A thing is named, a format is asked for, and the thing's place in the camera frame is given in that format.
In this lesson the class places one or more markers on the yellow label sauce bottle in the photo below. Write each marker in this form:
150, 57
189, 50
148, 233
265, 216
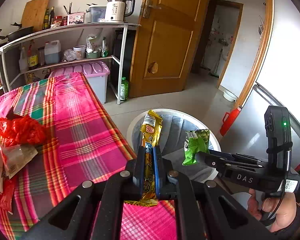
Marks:
32, 56

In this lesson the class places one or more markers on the wooden cutting board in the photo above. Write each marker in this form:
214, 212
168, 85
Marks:
34, 13

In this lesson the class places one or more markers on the pink plaid tablecloth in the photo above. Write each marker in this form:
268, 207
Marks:
84, 144

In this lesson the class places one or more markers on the silver refrigerator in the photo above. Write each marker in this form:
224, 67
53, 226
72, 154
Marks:
277, 84

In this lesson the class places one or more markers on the pink lid storage box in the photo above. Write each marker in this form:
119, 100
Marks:
96, 72

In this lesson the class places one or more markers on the green sprite bottle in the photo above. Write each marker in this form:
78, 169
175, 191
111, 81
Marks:
104, 51

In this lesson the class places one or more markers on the white electric kettle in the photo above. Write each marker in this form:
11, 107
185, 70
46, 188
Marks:
118, 10

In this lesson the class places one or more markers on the white trash bin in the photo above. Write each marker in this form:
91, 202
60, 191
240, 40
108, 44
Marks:
172, 137

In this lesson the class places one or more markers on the right hand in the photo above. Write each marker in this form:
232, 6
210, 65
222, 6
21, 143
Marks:
285, 214

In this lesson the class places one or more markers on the red snack wrapper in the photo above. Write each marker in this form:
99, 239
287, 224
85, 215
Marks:
7, 195

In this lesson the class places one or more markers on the red jug on floor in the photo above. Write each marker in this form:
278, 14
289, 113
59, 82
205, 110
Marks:
228, 120

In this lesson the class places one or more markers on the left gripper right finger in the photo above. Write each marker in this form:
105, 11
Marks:
161, 168

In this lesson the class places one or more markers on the white oil jug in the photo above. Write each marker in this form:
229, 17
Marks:
52, 52

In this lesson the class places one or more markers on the black frying pan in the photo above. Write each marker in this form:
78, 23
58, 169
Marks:
20, 32

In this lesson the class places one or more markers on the green bottle on floor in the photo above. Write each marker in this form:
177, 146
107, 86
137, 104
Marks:
124, 89

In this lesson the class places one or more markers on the tracker camera on gripper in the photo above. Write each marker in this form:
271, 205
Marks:
278, 133

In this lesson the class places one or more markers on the wooden door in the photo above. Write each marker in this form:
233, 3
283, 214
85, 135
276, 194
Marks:
165, 45

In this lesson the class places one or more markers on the pink utensil holder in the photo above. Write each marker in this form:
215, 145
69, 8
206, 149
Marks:
76, 18

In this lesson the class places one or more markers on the clear plastic container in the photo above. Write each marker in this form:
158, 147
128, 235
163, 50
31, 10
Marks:
96, 13

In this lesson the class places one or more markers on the dark oil bottle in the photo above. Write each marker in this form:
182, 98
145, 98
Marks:
51, 16

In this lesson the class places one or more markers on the yellow snack wrapper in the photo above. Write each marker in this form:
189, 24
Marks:
150, 131

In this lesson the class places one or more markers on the white round tub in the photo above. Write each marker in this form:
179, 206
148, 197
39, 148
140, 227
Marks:
80, 52

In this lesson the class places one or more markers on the green snack packet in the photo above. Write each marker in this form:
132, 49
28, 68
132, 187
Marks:
195, 141

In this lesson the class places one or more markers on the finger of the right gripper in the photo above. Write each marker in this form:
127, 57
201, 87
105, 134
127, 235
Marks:
235, 157
215, 164

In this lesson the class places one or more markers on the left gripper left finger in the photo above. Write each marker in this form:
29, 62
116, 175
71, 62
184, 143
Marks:
139, 172

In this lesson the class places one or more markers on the large yellow snack bag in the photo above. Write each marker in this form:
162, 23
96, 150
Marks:
16, 157

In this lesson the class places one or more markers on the red plastic bag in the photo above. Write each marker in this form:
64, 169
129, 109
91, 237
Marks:
22, 130

